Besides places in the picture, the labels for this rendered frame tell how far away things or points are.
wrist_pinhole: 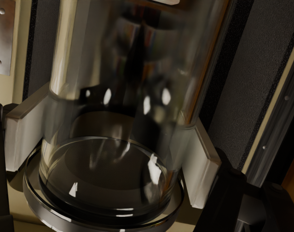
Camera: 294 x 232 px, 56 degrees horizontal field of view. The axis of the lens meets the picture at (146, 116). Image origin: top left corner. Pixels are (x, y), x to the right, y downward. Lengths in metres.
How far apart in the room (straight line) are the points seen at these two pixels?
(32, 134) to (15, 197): 0.22
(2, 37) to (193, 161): 0.22
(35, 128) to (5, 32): 0.15
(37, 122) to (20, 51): 0.17
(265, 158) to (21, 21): 0.30
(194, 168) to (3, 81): 0.22
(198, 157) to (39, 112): 0.09
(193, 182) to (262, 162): 0.19
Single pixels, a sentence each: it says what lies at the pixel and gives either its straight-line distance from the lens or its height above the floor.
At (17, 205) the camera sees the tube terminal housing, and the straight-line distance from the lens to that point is 0.38.
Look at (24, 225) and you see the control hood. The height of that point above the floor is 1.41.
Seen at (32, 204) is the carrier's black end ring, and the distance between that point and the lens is 0.18.
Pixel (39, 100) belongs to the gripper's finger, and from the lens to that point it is 0.16.
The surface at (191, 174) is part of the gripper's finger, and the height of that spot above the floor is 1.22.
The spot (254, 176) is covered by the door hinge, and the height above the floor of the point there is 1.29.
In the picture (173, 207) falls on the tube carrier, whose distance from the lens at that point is 0.18.
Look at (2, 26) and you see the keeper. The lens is 0.30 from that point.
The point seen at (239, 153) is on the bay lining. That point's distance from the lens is 0.34.
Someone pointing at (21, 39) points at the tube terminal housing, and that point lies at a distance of 0.33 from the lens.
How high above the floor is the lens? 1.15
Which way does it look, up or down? 20 degrees up
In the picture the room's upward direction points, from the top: 165 degrees counter-clockwise
